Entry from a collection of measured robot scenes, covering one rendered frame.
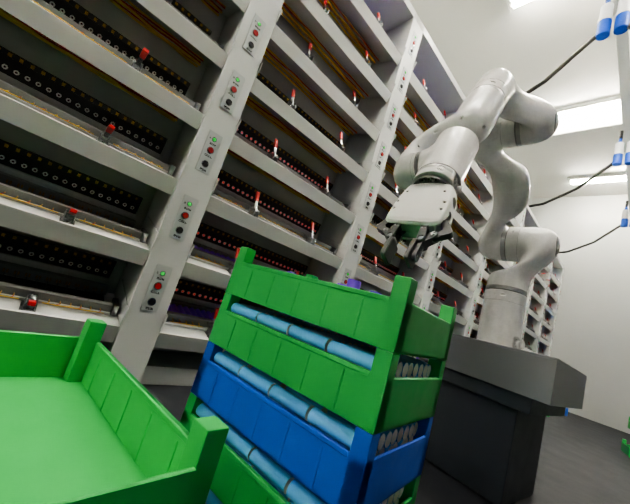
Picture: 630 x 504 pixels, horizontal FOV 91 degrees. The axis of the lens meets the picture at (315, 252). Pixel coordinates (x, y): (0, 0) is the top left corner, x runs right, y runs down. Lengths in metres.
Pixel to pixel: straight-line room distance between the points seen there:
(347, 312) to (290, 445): 0.16
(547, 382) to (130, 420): 0.86
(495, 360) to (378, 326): 0.68
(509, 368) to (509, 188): 0.52
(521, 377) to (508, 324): 0.22
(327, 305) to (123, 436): 0.24
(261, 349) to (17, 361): 0.28
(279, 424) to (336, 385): 0.09
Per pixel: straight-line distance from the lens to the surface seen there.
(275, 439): 0.43
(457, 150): 0.66
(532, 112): 1.04
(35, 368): 0.52
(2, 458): 0.37
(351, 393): 0.36
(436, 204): 0.55
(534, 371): 0.97
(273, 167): 1.07
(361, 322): 0.35
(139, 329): 0.93
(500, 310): 1.14
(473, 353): 1.02
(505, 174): 1.11
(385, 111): 1.57
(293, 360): 0.40
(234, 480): 0.48
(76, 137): 0.90
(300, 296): 0.41
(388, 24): 1.96
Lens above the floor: 0.34
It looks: 9 degrees up
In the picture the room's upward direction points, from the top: 17 degrees clockwise
